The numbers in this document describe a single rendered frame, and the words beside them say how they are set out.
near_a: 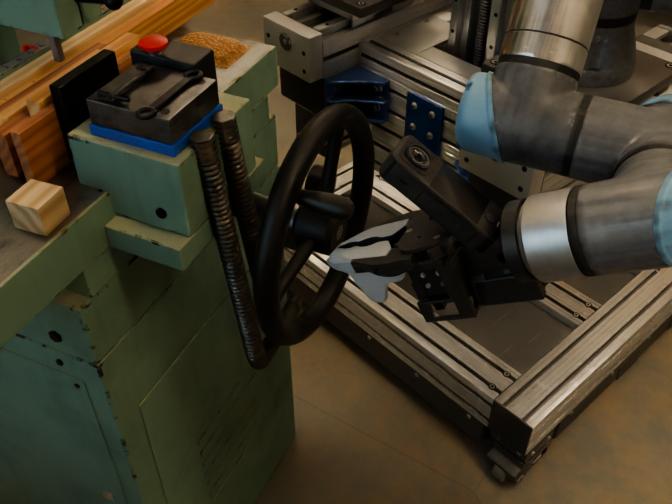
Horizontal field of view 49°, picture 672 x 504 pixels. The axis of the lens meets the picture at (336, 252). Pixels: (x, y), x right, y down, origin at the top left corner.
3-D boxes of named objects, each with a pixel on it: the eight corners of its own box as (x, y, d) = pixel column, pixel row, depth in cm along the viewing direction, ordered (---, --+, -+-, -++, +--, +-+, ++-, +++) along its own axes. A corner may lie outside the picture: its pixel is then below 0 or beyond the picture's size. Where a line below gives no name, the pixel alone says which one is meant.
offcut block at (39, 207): (39, 205, 75) (30, 178, 72) (71, 213, 74) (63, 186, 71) (14, 228, 72) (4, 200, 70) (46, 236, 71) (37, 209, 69)
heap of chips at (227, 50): (226, 69, 96) (225, 55, 95) (162, 54, 99) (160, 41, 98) (253, 47, 101) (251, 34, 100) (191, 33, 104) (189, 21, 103)
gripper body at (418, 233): (418, 325, 69) (541, 313, 62) (380, 251, 66) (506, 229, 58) (445, 276, 74) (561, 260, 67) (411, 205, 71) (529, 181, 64)
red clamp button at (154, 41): (157, 56, 74) (156, 47, 73) (133, 51, 75) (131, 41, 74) (174, 44, 76) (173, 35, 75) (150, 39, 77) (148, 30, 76)
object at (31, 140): (37, 189, 77) (19, 134, 72) (27, 186, 77) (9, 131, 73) (171, 83, 93) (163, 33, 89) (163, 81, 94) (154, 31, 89)
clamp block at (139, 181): (188, 241, 75) (175, 168, 69) (82, 207, 79) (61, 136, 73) (259, 165, 85) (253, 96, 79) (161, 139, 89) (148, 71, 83)
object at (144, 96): (175, 158, 70) (166, 107, 67) (82, 132, 74) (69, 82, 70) (243, 95, 79) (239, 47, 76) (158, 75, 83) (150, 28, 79)
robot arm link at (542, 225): (558, 218, 56) (579, 165, 61) (502, 228, 58) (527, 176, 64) (588, 296, 59) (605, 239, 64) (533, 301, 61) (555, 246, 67)
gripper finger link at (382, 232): (349, 295, 76) (425, 286, 71) (323, 249, 74) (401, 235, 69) (361, 278, 79) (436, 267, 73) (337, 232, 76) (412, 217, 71)
